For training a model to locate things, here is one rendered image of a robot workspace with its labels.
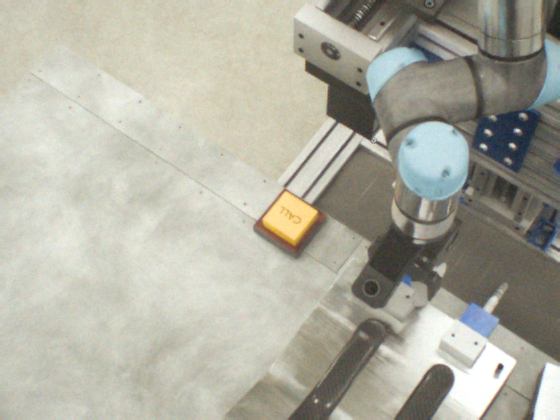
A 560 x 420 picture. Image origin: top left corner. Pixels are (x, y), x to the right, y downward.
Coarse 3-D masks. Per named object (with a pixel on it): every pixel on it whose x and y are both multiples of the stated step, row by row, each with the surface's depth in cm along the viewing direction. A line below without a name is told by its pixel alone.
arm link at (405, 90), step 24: (408, 48) 136; (384, 72) 135; (408, 72) 134; (432, 72) 134; (456, 72) 134; (384, 96) 134; (408, 96) 133; (432, 96) 133; (456, 96) 134; (384, 120) 134; (408, 120) 131; (432, 120) 131; (456, 120) 136
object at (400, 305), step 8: (408, 280) 159; (400, 288) 157; (408, 288) 157; (392, 296) 156; (400, 296) 156; (408, 296) 157; (392, 304) 156; (400, 304) 156; (408, 304) 156; (392, 312) 158; (400, 312) 156; (408, 312) 158; (400, 320) 158
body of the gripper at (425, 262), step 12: (396, 228) 140; (456, 228) 147; (408, 240) 140; (420, 240) 139; (432, 240) 140; (444, 240) 146; (432, 252) 145; (420, 264) 145; (432, 264) 145; (420, 276) 147
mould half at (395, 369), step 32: (320, 320) 159; (352, 320) 158; (384, 320) 158; (416, 320) 158; (448, 320) 158; (288, 352) 157; (320, 352) 157; (384, 352) 156; (416, 352) 156; (256, 384) 154; (288, 384) 155; (384, 384) 154; (416, 384) 154; (480, 384) 154; (224, 416) 148; (256, 416) 150; (288, 416) 151; (352, 416) 153; (384, 416) 153; (448, 416) 152; (480, 416) 153
